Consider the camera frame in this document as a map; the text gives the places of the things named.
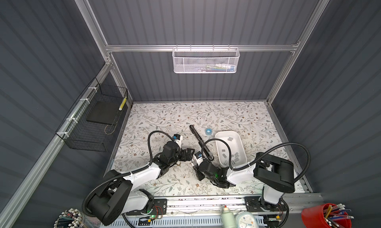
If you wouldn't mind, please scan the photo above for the black stapler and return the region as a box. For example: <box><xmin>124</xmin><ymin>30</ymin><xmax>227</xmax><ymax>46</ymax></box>
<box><xmin>189</xmin><ymin>125</ymin><xmax>214</xmax><ymax>161</ymax></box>

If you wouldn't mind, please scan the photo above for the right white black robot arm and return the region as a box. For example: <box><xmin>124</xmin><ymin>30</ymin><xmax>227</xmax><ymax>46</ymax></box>
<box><xmin>195</xmin><ymin>138</ymin><xmax>311</xmax><ymax>208</ymax></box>

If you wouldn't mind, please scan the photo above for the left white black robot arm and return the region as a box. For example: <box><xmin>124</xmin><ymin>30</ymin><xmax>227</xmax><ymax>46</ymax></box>
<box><xmin>82</xmin><ymin>130</ymin><xmax>187</xmax><ymax>226</ymax></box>

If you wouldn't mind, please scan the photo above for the white plastic tray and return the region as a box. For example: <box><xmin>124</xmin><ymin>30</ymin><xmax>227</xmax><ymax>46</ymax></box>
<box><xmin>215</xmin><ymin>131</ymin><xmax>248</xmax><ymax>167</ymax></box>

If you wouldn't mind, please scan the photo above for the blue tape roll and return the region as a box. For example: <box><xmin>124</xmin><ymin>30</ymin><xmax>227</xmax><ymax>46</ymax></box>
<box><xmin>205</xmin><ymin>128</ymin><xmax>213</xmax><ymax>136</ymax></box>

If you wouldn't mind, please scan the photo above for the green glue bottle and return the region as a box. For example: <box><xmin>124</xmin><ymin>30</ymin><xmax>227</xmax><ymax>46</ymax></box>
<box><xmin>220</xmin><ymin>205</ymin><xmax>237</xmax><ymax>228</ymax></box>

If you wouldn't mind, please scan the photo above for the floral table mat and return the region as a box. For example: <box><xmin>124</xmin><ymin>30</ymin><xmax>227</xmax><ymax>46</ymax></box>
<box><xmin>101</xmin><ymin>101</ymin><xmax>307</xmax><ymax>198</ymax></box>

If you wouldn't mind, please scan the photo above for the mint alarm clock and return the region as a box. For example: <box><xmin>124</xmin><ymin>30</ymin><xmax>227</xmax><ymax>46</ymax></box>
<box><xmin>235</xmin><ymin>212</ymin><xmax>259</xmax><ymax>228</ymax></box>

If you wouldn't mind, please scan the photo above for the yellow marker pen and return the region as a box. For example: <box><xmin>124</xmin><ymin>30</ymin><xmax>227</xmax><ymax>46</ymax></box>
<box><xmin>119</xmin><ymin>97</ymin><xmax>128</xmax><ymax>111</ymax></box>

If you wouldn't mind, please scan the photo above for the red pencil cup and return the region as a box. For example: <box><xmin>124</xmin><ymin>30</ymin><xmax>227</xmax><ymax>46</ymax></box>
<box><xmin>301</xmin><ymin>203</ymin><xmax>354</xmax><ymax>228</ymax></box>

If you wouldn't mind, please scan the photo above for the jar of coloured pencils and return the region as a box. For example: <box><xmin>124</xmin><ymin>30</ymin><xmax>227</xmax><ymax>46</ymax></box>
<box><xmin>54</xmin><ymin>208</ymin><xmax>88</xmax><ymax>228</ymax></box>

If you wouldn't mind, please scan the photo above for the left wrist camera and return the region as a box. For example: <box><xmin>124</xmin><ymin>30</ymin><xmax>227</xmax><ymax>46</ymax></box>
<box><xmin>173</xmin><ymin>134</ymin><xmax>183</xmax><ymax>148</ymax></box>

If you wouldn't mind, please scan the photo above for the white wire mesh basket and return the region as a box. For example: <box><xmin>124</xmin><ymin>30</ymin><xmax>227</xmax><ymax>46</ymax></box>
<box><xmin>172</xmin><ymin>47</ymin><xmax>240</xmax><ymax>74</ymax></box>

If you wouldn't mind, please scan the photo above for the black wire basket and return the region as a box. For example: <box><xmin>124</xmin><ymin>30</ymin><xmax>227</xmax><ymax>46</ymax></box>
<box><xmin>56</xmin><ymin>80</ymin><xmax>129</xmax><ymax>152</ymax></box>

